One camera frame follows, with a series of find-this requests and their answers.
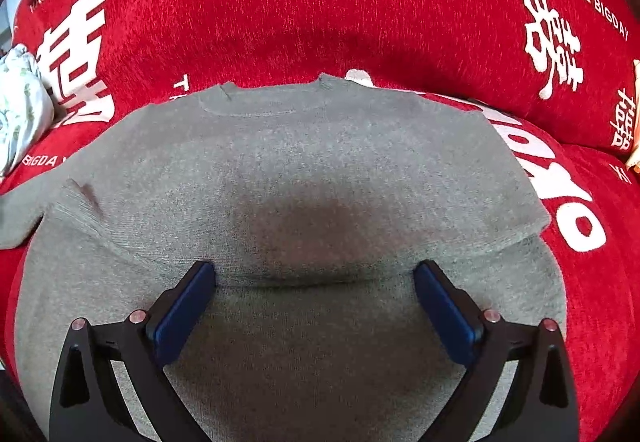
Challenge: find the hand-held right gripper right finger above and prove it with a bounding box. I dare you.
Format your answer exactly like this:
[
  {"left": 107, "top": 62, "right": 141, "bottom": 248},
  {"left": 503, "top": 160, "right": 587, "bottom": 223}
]
[{"left": 413, "top": 260, "right": 581, "bottom": 442}]

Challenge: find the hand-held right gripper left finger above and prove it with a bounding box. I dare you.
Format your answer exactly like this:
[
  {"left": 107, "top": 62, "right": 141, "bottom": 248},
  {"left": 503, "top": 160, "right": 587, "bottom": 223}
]
[{"left": 48, "top": 260, "right": 217, "bottom": 442}]

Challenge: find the grey knit sweater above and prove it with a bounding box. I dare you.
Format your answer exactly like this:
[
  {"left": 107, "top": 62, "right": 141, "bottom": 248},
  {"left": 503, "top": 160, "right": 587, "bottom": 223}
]
[{"left": 0, "top": 73, "right": 568, "bottom": 442}]

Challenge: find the white floral cloth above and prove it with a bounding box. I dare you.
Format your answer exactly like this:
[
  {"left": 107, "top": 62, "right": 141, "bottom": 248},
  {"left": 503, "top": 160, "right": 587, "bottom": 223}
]
[{"left": 0, "top": 44, "right": 55, "bottom": 178}]

